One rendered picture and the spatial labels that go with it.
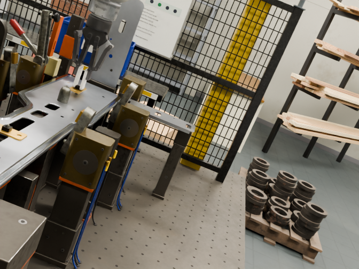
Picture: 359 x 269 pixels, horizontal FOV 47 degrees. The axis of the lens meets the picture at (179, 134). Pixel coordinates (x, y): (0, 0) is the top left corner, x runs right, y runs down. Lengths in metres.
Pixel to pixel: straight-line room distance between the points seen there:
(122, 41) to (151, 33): 0.29
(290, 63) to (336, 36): 0.85
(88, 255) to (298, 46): 6.54
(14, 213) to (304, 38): 6.97
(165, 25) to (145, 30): 0.09
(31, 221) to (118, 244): 0.64
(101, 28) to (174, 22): 0.60
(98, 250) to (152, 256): 0.16
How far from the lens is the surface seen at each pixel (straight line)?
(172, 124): 1.46
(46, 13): 1.39
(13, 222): 0.64
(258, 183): 3.66
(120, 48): 1.61
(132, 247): 1.27
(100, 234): 1.27
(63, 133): 1.06
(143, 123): 1.28
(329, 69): 7.52
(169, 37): 1.86
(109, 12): 1.31
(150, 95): 1.67
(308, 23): 7.43
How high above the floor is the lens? 1.39
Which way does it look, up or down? 17 degrees down
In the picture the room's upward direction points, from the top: 23 degrees clockwise
